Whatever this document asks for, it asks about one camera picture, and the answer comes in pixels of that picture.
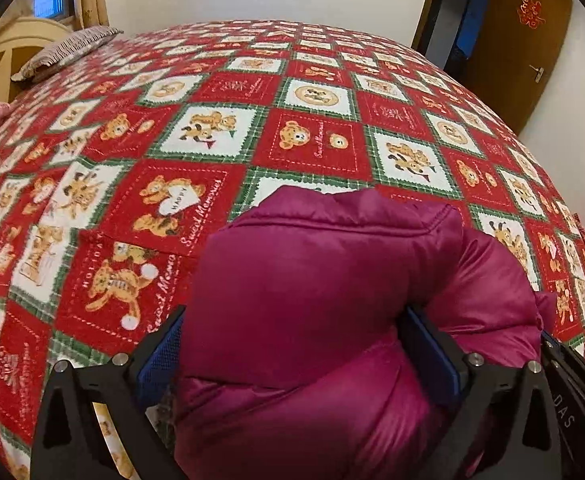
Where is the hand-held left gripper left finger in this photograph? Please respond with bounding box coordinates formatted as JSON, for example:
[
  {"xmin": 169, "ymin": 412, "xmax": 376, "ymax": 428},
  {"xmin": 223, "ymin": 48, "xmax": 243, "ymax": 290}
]
[{"xmin": 30, "ymin": 304, "xmax": 189, "ymax": 480}]

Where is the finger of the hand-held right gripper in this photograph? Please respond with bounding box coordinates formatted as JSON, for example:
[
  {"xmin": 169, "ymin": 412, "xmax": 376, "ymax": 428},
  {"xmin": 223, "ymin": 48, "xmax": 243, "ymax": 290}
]
[{"xmin": 541, "ymin": 329, "xmax": 585, "ymax": 392}]

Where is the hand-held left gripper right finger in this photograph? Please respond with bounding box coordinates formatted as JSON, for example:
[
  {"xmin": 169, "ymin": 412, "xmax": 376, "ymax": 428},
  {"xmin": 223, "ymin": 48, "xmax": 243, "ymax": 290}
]
[{"xmin": 405, "ymin": 306, "xmax": 564, "ymax": 480}]

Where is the magenta puffer jacket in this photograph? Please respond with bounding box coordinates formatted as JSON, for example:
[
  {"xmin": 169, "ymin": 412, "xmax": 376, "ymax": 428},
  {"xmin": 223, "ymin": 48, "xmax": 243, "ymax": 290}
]
[{"xmin": 172, "ymin": 185, "xmax": 559, "ymax": 480}]

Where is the red bear-print bedspread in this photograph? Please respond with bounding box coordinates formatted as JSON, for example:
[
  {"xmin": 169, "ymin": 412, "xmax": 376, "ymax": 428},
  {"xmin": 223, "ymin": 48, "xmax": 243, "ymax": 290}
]
[{"xmin": 0, "ymin": 19, "xmax": 585, "ymax": 480}]

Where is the brown wooden door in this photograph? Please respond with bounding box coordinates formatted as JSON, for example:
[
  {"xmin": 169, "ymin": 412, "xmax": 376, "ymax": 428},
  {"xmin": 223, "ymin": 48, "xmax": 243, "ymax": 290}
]
[{"xmin": 463, "ymin": 0, "xmax": 574, "ymax": 137}]

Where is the striped pillow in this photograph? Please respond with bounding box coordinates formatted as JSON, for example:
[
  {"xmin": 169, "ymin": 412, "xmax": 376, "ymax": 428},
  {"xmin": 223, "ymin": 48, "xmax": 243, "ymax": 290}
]
[{"xmin": 11, "ymin": 26, "xmax": 124, "ymax": 83}]

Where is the red paper door decoration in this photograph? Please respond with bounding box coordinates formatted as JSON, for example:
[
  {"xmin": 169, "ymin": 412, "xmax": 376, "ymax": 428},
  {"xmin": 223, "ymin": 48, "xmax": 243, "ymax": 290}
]
[{"xmin": 516, "ymin": 0, "xmax": 543, "ymax": 30}]

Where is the cream wooden headboard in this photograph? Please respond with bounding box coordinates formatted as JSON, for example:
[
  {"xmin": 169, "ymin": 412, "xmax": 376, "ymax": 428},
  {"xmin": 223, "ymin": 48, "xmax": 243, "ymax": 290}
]
[{"xmin": 0, "ymin": 16, "xmax": 74, "ymax": 106}]

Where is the dark wooden door frame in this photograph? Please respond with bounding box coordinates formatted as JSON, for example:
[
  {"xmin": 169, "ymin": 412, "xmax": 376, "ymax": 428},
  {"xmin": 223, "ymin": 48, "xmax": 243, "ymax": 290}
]
[{"xmin": 411, "ymin": 0, "xmax": 490, "ymax": 77}]

